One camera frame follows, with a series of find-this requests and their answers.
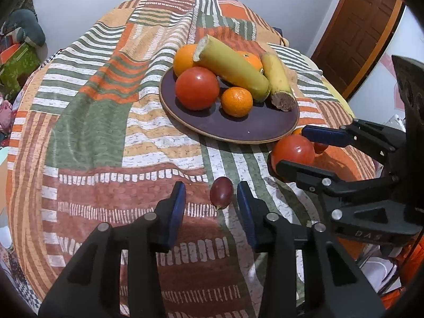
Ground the dark red grape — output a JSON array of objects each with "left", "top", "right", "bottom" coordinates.
[{"left": 210, "top": 176, "right": 233, "bottom": 210}]

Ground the small mandarin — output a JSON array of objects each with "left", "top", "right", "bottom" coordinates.
[
  {"left": 221, "top": 86, "right": 254, "bottom": 118},
  {"left": 291, "top": 127, "right": 329, "bottom": 154}
]

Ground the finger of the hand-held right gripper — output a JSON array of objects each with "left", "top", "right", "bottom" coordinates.
[
  {"left": 275, "top": 160, "right": 423, "bottom": 246},
  {"left": 301, "top": 118, "right": 407, "bottom": 170}
]

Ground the brown wooden door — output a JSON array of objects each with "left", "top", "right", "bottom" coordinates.
[{"left": 311, "top": 0, "right": 407, "bottom": 99}]

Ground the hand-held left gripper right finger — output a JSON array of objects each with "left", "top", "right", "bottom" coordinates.
[{"left": 236, "top": 181, "right": 387, "bottom": 318}]

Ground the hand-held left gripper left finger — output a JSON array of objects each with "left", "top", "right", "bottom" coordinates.
[{"left": 38, "top": 181, "right": 187, "bottom": 318}]

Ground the striped patchwork blanket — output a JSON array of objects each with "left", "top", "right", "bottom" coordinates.
[{"left": 6, "top": 0, "right": 381, "bottom": 318}]

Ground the banana with white end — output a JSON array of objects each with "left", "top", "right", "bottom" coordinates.
[{"left": 193, "top": 34, "right": 271, "bottom": 103}]

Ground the pink floral cloth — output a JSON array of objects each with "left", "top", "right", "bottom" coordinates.
[{"left": 0, "top": 94, "right": 14, "bottom": 146}]

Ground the white plastic object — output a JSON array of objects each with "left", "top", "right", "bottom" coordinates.
[{"left": 358, "top": 245, "right": 403, "bottom": 294}]

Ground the large orange with sticker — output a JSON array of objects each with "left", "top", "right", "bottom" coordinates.
[{"left": 173, "top": 44, "right": 201, "bottom": 77}]

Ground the banana with brown end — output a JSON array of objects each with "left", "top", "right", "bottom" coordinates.
[{"left": 260, "top": 52, "right": 296, "bottom": 112}]

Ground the dark green plush pillow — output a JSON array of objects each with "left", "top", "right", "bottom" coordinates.
[{"left": 4, "top": 9, "right": 46, "bottom": 47}]

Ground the green patterned storage bag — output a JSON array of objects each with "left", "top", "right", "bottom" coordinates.
[{"left": 0, "top": 45, "right": 39, "bottom": 95}]

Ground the purple ceramic plate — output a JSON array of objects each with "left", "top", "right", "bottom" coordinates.
[{"left": 159, "top": 64, "right": 300, "bottom": 144}]

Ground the red tomato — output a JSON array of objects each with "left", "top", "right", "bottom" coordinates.
[
  {"left": 271, "top": 134, "right": 316, "bottom": 177},
  {"left": 175, "top": 67, "right": 220, "bottom": 111}
]

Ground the yellow bed sheet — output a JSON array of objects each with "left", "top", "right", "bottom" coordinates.
[{"left": 311, "top": 56, "right": 356, "bottom": 117}]

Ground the checkered cloth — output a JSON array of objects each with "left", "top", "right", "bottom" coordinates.
[{"left": 15, "top": 281, "right": 42, "bottom": 315}]

